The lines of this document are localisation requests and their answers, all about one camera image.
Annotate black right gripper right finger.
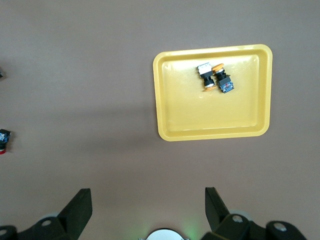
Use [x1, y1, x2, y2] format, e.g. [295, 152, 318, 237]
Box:
[199, 186, 307, 240]

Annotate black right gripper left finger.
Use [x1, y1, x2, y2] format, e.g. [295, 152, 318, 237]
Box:
[0, 188, 93, 240]

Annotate orange black push button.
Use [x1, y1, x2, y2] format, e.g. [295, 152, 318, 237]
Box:
[211, 63, 236, 95]

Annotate yellow push button white base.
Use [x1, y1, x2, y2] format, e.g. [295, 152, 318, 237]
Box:
[196, 62, 216, 93]

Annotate yellow plastic tray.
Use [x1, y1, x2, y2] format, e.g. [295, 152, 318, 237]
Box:
[152, 43, 274, 143]

